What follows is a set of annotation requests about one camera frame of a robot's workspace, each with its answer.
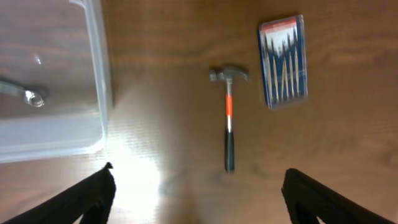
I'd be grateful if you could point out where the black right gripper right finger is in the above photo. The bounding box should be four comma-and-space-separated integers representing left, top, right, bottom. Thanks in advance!
281, 168, 394, 224

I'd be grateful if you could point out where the blue precision screwdriver set case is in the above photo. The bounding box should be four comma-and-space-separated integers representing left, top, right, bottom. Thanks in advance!
257, 15, 308, 109

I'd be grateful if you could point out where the small red-handled claw hammer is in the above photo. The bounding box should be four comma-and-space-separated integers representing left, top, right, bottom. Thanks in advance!
209, 66, 249, 173

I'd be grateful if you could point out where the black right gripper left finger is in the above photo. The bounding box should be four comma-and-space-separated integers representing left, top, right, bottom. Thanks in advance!
5, 162, 116, 224

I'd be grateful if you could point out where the chrome combination wrench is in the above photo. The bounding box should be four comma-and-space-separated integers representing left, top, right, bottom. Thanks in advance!
1, 77, 49, 108

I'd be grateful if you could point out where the clear plastic container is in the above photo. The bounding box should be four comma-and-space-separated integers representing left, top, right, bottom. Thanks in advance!
1, 0, 113, 163

